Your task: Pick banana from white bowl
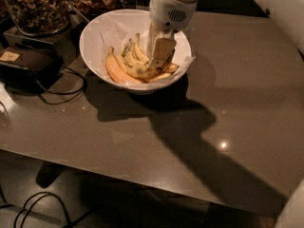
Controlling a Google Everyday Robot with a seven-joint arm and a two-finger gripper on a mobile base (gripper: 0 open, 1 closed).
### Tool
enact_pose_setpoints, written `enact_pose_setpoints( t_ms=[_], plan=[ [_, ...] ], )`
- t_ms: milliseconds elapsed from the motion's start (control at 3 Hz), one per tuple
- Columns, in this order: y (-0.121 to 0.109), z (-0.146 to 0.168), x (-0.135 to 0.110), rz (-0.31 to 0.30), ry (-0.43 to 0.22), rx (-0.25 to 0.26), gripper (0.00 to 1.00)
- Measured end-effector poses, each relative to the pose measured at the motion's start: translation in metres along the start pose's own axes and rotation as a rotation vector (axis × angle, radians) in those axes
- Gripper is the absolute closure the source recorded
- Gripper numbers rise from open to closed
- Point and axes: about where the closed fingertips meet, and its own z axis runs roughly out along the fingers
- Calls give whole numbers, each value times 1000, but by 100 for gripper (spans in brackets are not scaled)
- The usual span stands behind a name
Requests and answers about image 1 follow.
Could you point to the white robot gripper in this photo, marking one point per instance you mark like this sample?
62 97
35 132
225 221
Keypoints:
167 13

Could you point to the spotted yellow banana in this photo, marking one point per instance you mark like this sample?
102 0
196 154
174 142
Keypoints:
140 68

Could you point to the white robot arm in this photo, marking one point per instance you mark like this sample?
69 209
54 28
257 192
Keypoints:
289 16

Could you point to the yellow banana bunch at back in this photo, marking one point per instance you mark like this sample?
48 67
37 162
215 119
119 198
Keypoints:
134 44

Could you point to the white paper bowl liner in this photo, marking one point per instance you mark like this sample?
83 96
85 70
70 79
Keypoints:
137 56

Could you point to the white ceramic bowl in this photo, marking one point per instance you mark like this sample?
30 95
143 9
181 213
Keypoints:
95 45

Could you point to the orange-yellow banana at left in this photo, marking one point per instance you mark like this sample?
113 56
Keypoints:
115 71

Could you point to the dark metal jar stand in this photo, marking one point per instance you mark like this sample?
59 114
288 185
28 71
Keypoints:
65 43

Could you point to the glass jar of mixed nuts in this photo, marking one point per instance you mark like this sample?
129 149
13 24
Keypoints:
39 17

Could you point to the black box with label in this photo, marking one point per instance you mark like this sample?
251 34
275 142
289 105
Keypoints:
29 70

